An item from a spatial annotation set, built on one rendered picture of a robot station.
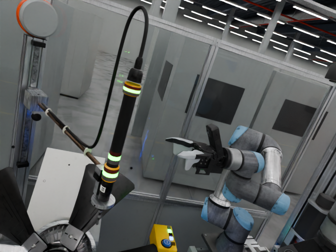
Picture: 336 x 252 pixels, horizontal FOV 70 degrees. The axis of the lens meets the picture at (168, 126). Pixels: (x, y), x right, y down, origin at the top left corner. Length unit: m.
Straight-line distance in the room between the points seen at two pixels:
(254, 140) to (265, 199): 0.38
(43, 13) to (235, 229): 1.32
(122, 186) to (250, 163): 0.45
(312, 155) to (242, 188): 4.38
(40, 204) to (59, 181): 0.11
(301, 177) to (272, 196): 4.45
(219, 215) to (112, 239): 0.85
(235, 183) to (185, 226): 1.03
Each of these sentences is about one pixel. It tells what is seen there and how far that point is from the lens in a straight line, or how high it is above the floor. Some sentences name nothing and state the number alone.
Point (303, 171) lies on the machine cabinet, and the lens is 5.33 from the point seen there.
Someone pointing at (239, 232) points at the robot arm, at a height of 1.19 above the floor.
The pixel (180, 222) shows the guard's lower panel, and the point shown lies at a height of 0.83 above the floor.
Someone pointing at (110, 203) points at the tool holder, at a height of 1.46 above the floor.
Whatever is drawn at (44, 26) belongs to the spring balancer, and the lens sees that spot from 1.23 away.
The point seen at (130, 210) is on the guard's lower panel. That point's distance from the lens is 1.72.
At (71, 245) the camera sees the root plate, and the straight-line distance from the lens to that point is 0.94.
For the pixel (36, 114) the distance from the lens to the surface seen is 1.21.
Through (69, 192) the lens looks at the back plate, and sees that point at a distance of 1.17.
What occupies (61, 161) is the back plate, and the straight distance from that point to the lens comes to 1.19.
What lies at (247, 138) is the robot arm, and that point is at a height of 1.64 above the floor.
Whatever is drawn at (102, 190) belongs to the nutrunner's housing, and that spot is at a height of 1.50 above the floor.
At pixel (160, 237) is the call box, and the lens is 1.30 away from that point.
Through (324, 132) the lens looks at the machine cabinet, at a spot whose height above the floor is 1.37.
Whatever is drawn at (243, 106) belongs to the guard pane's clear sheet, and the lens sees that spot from 1.56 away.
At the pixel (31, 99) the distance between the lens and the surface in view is 1.17.
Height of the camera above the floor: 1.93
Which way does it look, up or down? 17 degrees down
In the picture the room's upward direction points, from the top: 18 degrees clockwise
